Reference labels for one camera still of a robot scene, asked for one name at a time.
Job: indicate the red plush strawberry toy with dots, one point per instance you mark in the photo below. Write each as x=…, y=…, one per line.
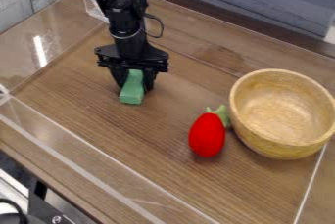
x=208, y=132

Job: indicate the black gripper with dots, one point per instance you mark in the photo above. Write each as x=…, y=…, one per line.
x=148, y=57

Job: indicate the brown wooden bowl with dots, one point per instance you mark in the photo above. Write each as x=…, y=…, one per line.
x=283, y=113

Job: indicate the clear acrylic corner bracket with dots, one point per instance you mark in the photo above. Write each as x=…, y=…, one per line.
x=94, y=9

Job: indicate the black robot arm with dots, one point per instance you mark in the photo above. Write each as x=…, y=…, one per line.
x=127, y=15

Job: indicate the green rectangular block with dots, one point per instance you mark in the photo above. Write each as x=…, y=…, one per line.
x=132, y=92

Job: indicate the clear acrylic tray wall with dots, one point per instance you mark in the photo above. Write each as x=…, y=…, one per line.
x=112, y=193

